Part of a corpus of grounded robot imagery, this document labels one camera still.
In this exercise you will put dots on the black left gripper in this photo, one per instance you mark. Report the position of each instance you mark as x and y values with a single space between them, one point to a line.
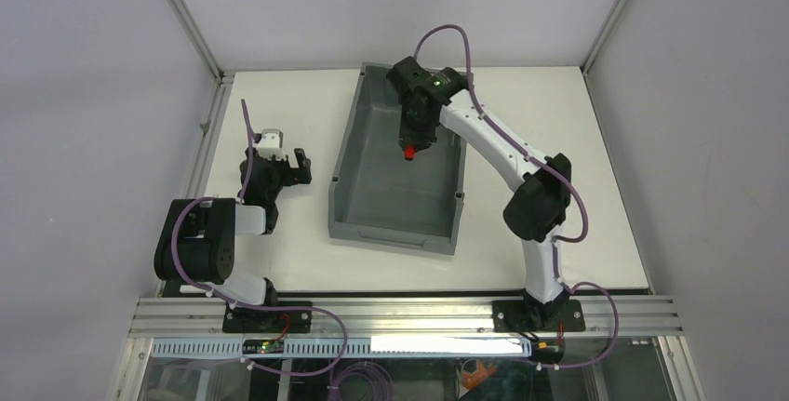
292 172

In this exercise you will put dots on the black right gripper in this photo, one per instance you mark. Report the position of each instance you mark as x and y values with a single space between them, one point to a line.
410 141

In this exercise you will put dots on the red handled screwdriver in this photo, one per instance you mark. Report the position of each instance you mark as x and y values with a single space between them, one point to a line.
409 152

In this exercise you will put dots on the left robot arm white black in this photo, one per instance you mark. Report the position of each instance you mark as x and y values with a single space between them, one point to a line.
197 244

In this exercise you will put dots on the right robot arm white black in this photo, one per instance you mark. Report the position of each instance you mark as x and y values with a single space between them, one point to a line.
539 182

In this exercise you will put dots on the grey plastic bin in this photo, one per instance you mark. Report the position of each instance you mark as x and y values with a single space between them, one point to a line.
376 196

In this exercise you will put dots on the orange object under table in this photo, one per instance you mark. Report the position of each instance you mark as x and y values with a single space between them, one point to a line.
472 372

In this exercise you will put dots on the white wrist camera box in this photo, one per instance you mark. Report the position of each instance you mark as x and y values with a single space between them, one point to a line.
268 144

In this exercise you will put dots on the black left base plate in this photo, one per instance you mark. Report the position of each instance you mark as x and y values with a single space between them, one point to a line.
297 318

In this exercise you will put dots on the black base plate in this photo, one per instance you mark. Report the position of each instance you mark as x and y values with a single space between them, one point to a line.
530 316
297 318

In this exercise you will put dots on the white slotted cable duct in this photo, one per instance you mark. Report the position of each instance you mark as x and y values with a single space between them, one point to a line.
381 346

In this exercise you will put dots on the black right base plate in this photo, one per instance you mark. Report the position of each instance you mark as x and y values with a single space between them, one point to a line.
530 316

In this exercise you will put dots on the left aluminium corner post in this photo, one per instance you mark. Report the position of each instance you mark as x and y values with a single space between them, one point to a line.
190 27

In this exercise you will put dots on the aluminium corner post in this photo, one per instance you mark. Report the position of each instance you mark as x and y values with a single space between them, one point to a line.
190 27
607 28

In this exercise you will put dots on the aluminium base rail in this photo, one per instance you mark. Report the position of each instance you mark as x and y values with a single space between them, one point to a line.
632 316

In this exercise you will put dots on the right aluminium corner post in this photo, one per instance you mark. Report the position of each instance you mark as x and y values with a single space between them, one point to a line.
607 28

